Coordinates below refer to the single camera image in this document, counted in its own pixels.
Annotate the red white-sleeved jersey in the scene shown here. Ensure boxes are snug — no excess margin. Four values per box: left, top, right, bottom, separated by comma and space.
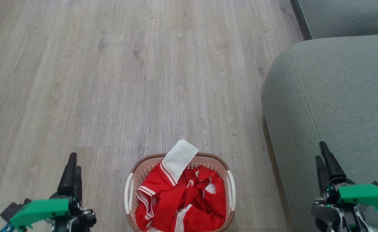
135, 139, 199, 232

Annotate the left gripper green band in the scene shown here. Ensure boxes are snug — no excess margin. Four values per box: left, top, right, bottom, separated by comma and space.
9, 153, 97, 232

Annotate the grey-green flat sofa section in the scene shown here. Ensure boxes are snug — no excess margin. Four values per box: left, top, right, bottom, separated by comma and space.
291, 0, 378, 40

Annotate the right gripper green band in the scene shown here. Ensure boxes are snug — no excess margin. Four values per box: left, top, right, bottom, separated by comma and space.
311, 141, 378, 232

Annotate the white brown-rimmed laundry basket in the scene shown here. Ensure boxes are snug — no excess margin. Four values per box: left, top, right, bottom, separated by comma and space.
124, 153, 237, 232

